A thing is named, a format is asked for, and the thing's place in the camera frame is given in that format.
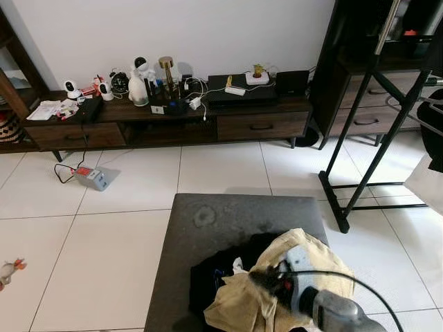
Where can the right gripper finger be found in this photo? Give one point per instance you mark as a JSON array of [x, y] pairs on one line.
[[263, 283]]

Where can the beige knit garment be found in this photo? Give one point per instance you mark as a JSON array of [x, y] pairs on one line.
[[239, 304]]

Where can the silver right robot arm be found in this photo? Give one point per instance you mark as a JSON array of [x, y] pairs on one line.
[[339, 315]]

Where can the black garment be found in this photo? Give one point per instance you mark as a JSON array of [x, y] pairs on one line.
[[208, 283]]

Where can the dark grey ottoman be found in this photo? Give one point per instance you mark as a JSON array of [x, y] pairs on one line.
[[208, 228]]

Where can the round black floor object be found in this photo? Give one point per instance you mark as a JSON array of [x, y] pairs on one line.
[[308, 136]]

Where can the dark wood TV cabinet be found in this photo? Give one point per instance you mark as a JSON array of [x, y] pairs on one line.
[[173, 124]]

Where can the white charger plug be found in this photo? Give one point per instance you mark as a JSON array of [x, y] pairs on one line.
[[195, 102]]

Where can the white power strip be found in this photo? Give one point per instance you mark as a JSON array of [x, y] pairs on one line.
[[235, 90]]

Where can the low black device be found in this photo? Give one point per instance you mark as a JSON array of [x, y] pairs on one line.
[[173, 107]]

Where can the black speaker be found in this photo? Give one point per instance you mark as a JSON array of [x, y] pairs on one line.
[[292, 83]]

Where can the small white label card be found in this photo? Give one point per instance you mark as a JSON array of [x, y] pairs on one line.
[[157, 109]]

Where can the small yellow bottle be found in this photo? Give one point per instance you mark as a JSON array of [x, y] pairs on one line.
[[228, 81]]

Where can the small plant white pot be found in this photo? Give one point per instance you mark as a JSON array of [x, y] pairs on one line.
[[257, 76]]

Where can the black shirt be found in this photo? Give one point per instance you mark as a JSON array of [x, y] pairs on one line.
[[432, 131]]

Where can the dark bottle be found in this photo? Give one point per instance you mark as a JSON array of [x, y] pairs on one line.
[[155, 90]]

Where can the white vase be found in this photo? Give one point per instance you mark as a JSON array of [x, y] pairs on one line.
[[138, 93]]

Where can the gold table lamp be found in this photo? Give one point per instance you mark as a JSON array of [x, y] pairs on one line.
[[166, 66]]

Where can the small black box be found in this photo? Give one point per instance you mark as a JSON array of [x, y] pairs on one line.
[[90, 109]]

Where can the black round clock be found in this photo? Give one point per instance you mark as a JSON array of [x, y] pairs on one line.
[[120, 83]]

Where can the white robot figurine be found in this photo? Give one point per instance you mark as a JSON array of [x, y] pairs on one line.
[[142, 66]]

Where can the white and red toy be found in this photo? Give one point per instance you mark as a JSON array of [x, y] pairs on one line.
[[10, 270]]

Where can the red and white trinket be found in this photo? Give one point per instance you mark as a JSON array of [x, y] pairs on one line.
[[90, 88]]

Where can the white papers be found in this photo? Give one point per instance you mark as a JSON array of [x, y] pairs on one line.
[[48, 109]]

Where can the small red item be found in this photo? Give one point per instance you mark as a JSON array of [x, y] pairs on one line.
[[410, 32]]

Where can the woven basket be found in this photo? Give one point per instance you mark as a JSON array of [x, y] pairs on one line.
[[8, 128]]

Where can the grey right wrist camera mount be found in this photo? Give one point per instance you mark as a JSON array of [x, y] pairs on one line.
[[301, 273]]

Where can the black clothes rack silver rail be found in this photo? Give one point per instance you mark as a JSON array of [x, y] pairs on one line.
[[333, 204]]

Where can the grey power box red switch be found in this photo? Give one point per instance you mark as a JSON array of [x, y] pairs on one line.
[[93, 178]]

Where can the small white round camera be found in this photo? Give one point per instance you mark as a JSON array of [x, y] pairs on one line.
[[105, 92]]

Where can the white security camera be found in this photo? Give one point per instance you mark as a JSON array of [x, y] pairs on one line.
[[72, 90]]

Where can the brown wooden shelf frame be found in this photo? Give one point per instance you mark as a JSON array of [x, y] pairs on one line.
[[21, 76]]

